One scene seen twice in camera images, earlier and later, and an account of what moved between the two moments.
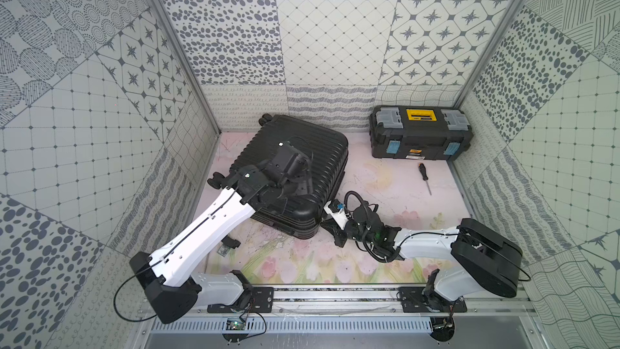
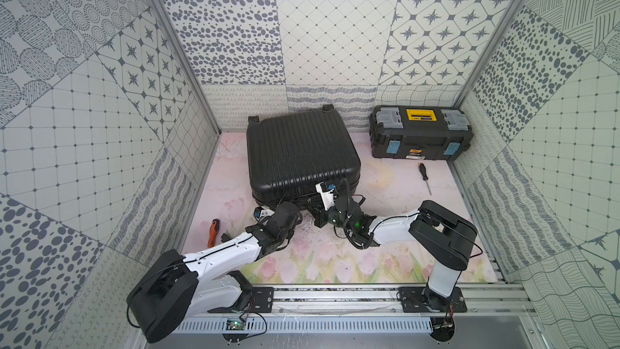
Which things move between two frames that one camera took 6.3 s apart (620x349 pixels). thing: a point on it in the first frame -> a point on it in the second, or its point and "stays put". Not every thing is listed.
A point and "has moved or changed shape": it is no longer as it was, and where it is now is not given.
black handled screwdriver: [425, 178] stays put
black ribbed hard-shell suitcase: [298, 216] has moved or changed shape
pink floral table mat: [411, 195] stays put
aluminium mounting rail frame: [362, 310] stays put
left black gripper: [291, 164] -> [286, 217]
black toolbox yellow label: [419, 132] stays put
